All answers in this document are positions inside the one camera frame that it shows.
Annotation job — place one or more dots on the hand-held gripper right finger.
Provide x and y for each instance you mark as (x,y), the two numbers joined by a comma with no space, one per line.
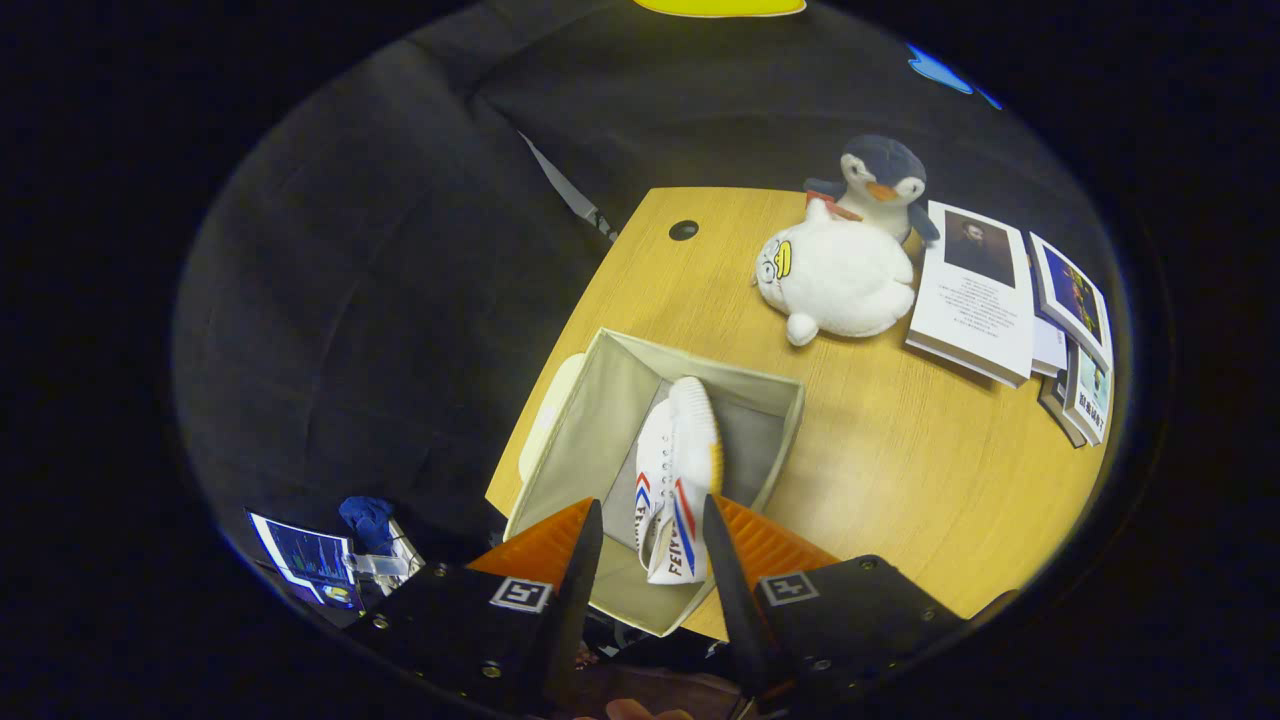
(735,600)

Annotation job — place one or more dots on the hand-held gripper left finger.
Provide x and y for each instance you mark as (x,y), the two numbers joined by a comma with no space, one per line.
(575,600)

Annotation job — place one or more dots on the beige fabric storage box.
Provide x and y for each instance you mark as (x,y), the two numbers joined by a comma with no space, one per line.
(590,450)

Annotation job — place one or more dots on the white canvas shoe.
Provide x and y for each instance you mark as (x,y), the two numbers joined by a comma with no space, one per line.
(650,450)
(695,430)

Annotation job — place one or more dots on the clear plastic piece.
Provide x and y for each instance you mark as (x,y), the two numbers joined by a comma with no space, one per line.
(380,565)

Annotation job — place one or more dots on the blue cloth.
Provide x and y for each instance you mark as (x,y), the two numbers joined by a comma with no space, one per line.
(368,522)

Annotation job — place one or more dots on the blue picture screen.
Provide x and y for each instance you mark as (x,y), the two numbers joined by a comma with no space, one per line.
(305,555)

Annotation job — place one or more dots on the white plush duck toy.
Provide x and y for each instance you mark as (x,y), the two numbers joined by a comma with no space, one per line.
(840,280)

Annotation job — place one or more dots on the dark book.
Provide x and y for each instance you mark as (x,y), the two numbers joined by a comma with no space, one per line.
(1058,410)

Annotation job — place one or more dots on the white book with portrait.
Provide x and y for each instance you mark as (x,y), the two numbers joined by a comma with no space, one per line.
(975,310)

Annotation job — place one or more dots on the thin white book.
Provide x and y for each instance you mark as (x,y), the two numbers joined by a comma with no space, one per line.
(1048,350)

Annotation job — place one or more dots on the book with pale teal cover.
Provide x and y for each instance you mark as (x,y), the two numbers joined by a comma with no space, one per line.
(1092,395)

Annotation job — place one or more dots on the book with blue cover picture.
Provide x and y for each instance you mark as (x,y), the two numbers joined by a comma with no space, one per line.
(1075,300)

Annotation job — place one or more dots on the navy plush penguin toy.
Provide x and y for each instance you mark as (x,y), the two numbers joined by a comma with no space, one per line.
(885,165)

